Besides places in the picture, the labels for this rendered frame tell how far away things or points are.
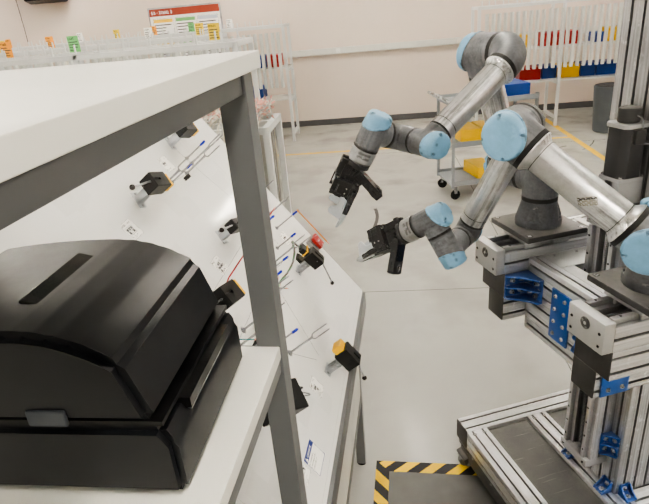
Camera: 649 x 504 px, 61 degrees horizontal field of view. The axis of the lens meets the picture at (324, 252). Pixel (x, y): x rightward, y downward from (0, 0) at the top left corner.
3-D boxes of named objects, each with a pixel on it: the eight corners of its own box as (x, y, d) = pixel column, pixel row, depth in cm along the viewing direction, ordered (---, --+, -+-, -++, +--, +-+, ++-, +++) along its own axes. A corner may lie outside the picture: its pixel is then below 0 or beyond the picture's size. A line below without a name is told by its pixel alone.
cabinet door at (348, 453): (362, 393, 231) (356, 312, 215) (349, 500, 182) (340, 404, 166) (356, 393, 231) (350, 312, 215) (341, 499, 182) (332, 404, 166)
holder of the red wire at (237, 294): (172, 322, 121) (204, 295, 117) (202, 302, 133) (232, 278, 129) (186, 340, 121) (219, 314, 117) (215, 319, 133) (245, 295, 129)
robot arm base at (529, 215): (543, 211, 197) (545, 184, 193) (571, 225, 183) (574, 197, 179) (505, 218, 193) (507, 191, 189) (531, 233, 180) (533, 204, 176)
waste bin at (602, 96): (632, 131, 751) (639, 84, 726) (600, 135, 748) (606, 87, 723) (613, 125, 793) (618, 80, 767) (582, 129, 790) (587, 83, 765)
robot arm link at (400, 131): (426, 157, 161) (397, 151, 155) (402, 151, 170) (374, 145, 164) (433, 130, 160) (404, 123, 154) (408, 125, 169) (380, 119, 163)
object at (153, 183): (109, 195, 130) (132, 171, 127) (140, 192, 141) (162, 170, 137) (120, 210, 130) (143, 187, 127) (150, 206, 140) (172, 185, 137)
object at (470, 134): (511, 178, 610) (517, 76, 566) (532, 191, 564) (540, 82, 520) (424, 188, 602) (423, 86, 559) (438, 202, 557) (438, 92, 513)
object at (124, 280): (246, 360, 75) (224, 228, 67) (189, 501, 54) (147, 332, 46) (42, 361, 79) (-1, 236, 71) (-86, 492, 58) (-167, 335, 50)
